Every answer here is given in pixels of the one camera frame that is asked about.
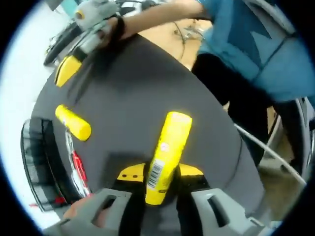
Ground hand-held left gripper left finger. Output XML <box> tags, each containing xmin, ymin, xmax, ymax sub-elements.
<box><xmin>44</xmin><ymin>163</ymin><xmax>148</xmax><ymax>236</ymax></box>

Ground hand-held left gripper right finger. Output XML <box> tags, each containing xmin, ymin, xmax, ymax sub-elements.
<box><xmin>176</xmin><ymin>164</ymin><xmax>271</xmax><ymax>236</ymax></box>

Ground yellow glue stick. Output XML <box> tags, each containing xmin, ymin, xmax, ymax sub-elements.
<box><xmin>145</xmin><ymin>112</ymin><xmax>193</xmax><ymax>205</ymax></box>
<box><xmin>55</xmin><ymin>104</ymin><xmax>92</xmax><ymax>142</ymax></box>

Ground grey pen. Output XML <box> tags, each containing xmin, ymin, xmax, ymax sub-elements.
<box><xmin>64</xmin><ymin>129</ymin><xmax>76</xmax><ymax>158</ymax></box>

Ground black mesh holder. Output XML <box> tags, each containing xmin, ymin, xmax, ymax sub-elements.
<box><xmin>21</xmin><ymin>118</ymin><xmax>83</xmax><ymax>212</ymax></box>

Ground person's right hand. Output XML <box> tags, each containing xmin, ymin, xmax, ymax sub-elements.
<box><xmin>98</xmin><ymin>18</ymin><xmax>119</xmax><ymax>50</ymax></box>

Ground person's left hand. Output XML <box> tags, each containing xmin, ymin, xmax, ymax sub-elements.
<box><xmin>63</xmin><ymin>194</ymin><xmax>92</xmax><ymax>219</ymax></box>

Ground black right wristband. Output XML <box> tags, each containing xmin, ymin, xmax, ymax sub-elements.
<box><xmin>115</xmin><ymin>15</ymin><xmax>127</xmax><ymax>41</ymax></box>

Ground grey office chair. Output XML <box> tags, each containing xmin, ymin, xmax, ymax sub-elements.
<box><xmin>268</xmin><ymin>97</ymin><xmax>315</xmax><ymax>177</ymax></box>

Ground person's black trousers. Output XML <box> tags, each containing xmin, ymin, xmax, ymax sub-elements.
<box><xmin>191</xmin><ymin>54</ymin><xmax>274</xmax><ymax>168</ymax></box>

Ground white cable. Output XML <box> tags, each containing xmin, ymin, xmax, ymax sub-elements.
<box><xmin>233</xmin><ymin>122</ymin><xmax>307</xmax><ymax>185</ymax></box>

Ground floor cable tangle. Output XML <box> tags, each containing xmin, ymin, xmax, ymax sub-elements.
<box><xmin>172</xmin><ymin>21</ymin><xmax>205</xmax><ymax>50</ymax></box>

